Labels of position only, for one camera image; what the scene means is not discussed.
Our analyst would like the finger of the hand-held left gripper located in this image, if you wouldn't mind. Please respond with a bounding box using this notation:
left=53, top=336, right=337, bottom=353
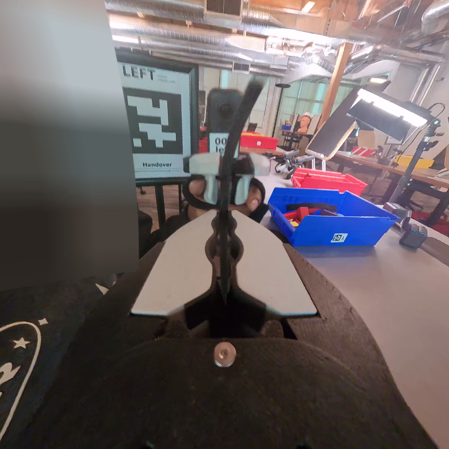
left=233, top=153, right=271, bottom=206
left=189, top=153, right=222, bottom=205

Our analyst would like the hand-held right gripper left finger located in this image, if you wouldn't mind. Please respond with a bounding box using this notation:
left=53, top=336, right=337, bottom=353
left=130, top=209, right=224, bottom=316

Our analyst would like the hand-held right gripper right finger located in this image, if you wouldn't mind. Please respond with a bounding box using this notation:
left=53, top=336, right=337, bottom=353
left=227, top=209, right=319, bottom=316

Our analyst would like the black cable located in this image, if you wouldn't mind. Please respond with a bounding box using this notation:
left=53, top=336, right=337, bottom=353
left=216, top=80, right=264, bottom=305

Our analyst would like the blue plastic bin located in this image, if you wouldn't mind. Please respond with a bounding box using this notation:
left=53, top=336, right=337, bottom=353
left=268, top=187, right=400, bottom=247

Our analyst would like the person's left hand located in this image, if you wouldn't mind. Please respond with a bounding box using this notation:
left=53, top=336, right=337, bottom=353
left=186, top=177, right=264, bottom=222

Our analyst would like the red plastic bin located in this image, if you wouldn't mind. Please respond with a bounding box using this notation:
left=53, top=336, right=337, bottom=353
left=291, top=167, right=368, bottom=197
left=240, top=133, right=280, bottom=148

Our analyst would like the grey metal device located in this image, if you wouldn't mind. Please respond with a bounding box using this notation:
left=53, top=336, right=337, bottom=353
left=274, top=151, right=316, bottom=181

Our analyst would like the framed marker sign on stand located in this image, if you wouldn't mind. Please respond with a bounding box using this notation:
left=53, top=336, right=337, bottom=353
left=115, top=48, right=200, bottom=228

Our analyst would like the black floor lamp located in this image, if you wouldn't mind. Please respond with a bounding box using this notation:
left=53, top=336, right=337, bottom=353
left=275, top=83, right=292, bottom=129

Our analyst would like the red plastic block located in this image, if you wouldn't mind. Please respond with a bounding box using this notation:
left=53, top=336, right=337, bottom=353
left=283, top=207, right=321, bottom=226

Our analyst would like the black reflector board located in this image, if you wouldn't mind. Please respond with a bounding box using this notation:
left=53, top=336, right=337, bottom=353
left=305, top=88, right=359, bottom=161

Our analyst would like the black printed shirt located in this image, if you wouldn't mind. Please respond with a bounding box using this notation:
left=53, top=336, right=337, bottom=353
left=0, top=274, right=121, bottom=449

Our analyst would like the wooden workbench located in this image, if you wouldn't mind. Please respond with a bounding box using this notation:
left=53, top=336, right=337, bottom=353
left=333, top=150, right=449, bottom=192

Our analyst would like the grey battery charger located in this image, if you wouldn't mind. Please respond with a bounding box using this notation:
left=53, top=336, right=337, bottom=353
left=382, top=202, right=413, bottom=229
left=399, top=224, right=429, bottom=250

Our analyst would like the studio light panel on stand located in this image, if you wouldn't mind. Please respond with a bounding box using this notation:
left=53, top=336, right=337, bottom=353
left=347, top=81, right=447, bottom=208

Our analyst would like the yellow plastic bin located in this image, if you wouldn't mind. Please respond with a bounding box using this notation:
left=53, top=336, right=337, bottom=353
left=395, top=154, right=427, bottom=168

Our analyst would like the wooden support post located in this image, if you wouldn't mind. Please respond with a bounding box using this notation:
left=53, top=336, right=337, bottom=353
left=319, top=42, right=353, bottom=120

